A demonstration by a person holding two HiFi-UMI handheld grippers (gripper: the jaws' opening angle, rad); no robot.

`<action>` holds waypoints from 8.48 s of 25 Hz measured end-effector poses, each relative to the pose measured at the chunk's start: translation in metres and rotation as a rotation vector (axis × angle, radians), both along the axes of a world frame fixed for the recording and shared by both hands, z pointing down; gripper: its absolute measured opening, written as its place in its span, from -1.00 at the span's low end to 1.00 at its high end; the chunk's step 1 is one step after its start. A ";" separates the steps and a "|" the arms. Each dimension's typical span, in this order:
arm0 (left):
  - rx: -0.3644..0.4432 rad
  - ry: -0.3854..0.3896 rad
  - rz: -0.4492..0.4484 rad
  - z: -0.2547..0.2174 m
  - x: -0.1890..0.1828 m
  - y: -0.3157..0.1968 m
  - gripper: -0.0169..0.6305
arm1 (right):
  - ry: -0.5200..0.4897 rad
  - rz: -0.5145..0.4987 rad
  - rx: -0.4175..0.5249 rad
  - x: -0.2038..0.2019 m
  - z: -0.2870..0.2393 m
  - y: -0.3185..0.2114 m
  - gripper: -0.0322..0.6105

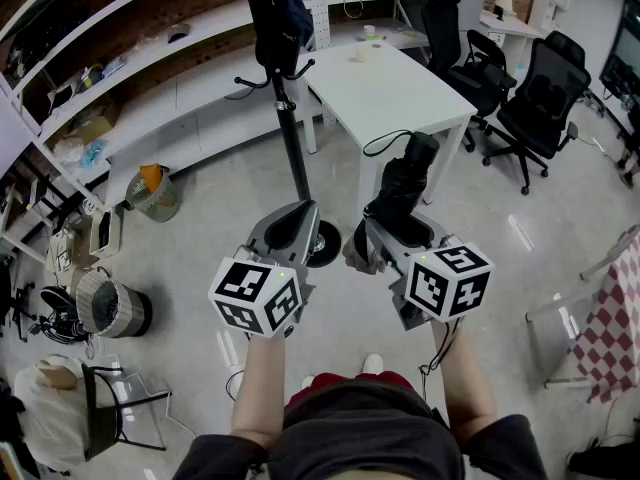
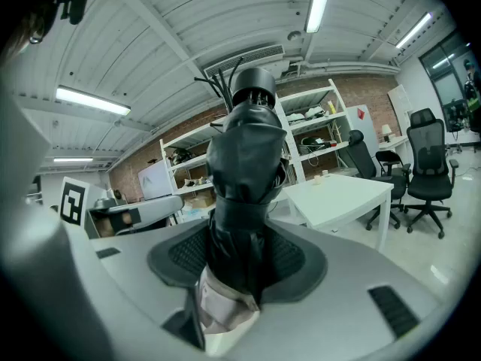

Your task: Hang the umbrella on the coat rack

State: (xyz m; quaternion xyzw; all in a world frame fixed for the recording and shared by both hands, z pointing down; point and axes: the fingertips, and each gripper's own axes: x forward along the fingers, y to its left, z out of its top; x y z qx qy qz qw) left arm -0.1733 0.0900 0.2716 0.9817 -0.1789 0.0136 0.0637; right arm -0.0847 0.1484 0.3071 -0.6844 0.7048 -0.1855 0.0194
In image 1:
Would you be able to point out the white paper cup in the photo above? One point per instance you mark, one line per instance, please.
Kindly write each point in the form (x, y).
(369, 31)

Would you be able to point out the black bag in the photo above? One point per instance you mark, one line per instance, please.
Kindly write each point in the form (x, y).
(605, 460)

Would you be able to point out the small cluttered cardboard box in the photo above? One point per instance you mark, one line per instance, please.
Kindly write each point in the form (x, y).
(67, 253)

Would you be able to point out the small white plastic bag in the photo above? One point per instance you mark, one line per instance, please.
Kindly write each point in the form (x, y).
(67, 152)

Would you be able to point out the black monitor screen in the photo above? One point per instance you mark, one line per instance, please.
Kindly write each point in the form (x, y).
(625, 53)

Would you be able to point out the white rectangular bin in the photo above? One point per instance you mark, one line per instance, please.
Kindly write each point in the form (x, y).
(106, 233)

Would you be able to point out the grey shell chair black legs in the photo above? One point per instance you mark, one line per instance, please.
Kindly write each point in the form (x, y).
(100, 418)

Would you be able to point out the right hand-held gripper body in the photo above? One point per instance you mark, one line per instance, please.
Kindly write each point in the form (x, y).
(450, 283)

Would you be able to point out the person's white shoe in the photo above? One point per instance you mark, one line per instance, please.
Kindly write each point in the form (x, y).
(307, 382)
(373, 363)

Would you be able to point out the person's left forearm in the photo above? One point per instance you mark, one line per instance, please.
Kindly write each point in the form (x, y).
(257, 388)

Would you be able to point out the person's dark grey shirt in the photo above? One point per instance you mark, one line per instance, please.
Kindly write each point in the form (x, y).
(370, 443)

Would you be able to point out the cyan packet bundle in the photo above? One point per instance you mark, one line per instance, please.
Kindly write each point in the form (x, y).
(95, 153)

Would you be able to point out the white table lamp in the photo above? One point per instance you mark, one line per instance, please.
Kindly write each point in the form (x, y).
(505, 4)

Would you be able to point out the white table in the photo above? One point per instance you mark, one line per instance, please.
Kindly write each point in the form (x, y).
(390, 93)

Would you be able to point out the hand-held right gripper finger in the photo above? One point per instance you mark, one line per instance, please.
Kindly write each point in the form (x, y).
(439, 234)
(387, 248)

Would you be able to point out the person's right forearm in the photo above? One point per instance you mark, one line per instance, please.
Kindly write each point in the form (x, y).
(467, 388)

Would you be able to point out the dark jacket on rack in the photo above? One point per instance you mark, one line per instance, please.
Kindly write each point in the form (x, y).
(280, 23)

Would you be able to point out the grey white woven basket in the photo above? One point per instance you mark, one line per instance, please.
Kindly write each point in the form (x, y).
(115, 308)

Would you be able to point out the person's right white shoe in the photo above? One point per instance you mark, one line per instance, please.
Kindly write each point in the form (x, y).
(373, 363)

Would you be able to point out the white side desk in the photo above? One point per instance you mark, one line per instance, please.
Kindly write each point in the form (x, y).
(510, 27)

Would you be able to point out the green mesh waste basket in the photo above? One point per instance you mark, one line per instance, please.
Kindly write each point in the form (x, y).
(157, 203)

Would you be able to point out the red white checkered cloth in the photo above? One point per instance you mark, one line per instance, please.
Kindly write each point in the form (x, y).
(610, 328)

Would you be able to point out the beige cup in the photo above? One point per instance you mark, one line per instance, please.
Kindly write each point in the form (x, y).
(361, 54)

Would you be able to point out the large white plastic bag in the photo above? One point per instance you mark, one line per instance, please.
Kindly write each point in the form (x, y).
(45, 418)

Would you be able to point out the person's left white shoe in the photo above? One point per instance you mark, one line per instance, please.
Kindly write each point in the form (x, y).
(307, 382)

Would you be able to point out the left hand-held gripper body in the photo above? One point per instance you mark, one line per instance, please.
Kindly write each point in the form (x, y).
(250, 288)

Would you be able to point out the orange packet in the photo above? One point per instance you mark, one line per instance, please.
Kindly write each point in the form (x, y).
(151, 177)

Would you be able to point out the clear acrylic chair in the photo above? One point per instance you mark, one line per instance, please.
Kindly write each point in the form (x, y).
(560, 300)

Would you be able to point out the white metal shelving unit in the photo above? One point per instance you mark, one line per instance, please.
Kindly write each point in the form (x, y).
(215, 23)

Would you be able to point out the black coat rack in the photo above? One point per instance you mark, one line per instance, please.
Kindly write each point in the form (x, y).
(292, 138)

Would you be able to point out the black folding umbrella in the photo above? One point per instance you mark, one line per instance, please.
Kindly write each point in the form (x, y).
(400, 188)

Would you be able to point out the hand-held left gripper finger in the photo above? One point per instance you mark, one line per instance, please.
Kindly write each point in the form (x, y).
(272, 233)
(311, 238)

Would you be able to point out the person's red shorts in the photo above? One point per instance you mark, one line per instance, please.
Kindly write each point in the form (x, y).
(345, 385)

